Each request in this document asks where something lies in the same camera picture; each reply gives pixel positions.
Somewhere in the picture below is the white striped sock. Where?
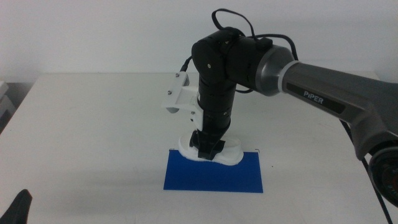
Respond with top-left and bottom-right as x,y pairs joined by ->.
178,132 -> 244,166

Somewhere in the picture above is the black camera cable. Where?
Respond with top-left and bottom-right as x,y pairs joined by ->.
179,8 -> 393,224

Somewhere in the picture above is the blue rectangular mat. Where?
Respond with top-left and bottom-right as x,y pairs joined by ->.
163,149 -> 264,194

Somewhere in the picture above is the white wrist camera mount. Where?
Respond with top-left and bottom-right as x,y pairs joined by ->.
161,71 -> 205,133

